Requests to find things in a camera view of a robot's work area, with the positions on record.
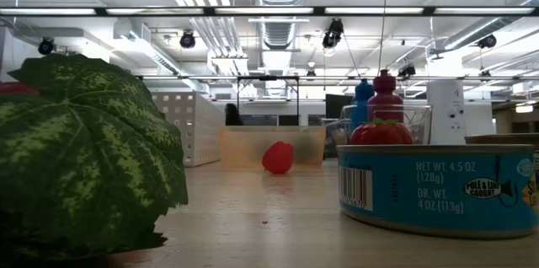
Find blue plastic squeeze bottle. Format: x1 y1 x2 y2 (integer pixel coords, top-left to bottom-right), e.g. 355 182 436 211
350 78 376 132

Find red strawberry fruit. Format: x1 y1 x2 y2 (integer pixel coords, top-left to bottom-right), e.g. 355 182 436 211
348 116 414 147

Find black monitor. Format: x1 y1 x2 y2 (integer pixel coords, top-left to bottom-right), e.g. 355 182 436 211
324 94 355 120

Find blue labelled tuna can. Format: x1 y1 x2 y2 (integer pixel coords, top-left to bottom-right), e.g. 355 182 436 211
335 143 539 240

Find white perforated bin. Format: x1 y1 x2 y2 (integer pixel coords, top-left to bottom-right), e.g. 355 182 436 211
149 90 227 168

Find can with white red label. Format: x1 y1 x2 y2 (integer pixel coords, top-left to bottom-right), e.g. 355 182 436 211
464 132 539 147

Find orange translucent plastic bin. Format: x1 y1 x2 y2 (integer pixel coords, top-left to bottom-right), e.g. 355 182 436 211
218 125 328 172

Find purple grape bunch with leaf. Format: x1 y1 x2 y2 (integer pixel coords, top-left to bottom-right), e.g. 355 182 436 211
0 52 189 268

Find black metal frame stand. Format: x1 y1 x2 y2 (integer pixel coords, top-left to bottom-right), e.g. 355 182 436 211
236 75 301 126

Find magenta plastic squeeze bottle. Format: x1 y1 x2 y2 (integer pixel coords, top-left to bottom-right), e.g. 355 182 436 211
366 68 405 124

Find small red strawberry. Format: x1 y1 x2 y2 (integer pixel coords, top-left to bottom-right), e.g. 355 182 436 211
261 140 295 175

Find clear plastic bin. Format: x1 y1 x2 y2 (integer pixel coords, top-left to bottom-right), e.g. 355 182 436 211
323 104 434 160

